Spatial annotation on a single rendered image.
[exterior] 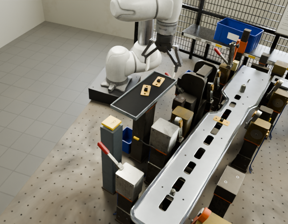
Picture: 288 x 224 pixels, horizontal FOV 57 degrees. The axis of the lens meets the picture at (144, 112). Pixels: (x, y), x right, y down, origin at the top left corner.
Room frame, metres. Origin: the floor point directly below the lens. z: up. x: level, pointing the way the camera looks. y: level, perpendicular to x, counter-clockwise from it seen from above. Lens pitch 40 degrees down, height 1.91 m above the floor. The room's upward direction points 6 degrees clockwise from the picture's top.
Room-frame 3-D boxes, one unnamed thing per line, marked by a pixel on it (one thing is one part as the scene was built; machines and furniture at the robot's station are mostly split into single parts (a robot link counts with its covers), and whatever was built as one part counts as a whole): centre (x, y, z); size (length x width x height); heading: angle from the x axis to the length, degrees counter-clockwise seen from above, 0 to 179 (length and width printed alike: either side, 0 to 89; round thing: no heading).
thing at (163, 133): (0.86, -0.09, 0.90); 0.13 x 0.08 x 0.41; 60
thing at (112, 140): (0.80, 0.13, 0.92); 0.08 x 0.08 x 0.44; 60
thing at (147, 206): (1.03, -0.40, 1.00); 1.38 x 0.22 x 0.02; 150
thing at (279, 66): (1.63, -0.89, 0.88); 0.08 x 0.08 x 0.36; 60
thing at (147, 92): (1.04, 0.00, 1.17); 0.08 x 0.04 x 0.01; 174
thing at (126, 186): (0.63, 0.04, 0.88); 0.12 x 0.07 x 0.36; 60
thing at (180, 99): (1.08, -0.17, 0.90); 0.05 x 0.05 x 0.40; 60
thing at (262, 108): (1.20, -0.70, 0.84); 0.10 x 0.05 x 0.29; 60
